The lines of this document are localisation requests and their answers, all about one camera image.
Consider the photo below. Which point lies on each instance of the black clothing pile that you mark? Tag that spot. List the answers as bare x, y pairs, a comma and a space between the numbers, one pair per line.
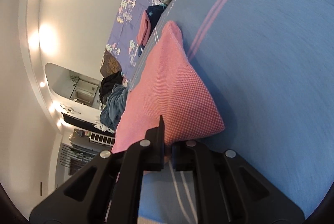
108, 84

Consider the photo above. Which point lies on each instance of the pink knitted cloth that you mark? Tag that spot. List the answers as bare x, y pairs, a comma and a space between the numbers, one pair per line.
171, 90

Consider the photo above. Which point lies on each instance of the teal fleece blanket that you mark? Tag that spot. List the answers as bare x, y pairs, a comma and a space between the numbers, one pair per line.
114, 107

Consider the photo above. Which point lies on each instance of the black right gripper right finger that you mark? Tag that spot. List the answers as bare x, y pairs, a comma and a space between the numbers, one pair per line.
229, 190

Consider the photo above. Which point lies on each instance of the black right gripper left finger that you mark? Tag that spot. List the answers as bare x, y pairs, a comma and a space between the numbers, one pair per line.
107, 189

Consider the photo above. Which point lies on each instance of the navy star folded garment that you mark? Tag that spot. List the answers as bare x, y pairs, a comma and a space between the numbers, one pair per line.
149, 20

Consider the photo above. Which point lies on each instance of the purple tree-pattern bedsheet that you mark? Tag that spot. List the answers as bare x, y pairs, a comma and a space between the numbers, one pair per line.
122, 43

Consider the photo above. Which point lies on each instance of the brown patterned cushion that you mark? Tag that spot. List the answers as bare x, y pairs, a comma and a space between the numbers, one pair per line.
109, 65

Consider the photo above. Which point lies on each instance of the blue striped blanket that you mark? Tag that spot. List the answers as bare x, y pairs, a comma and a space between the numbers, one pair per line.
268, 65

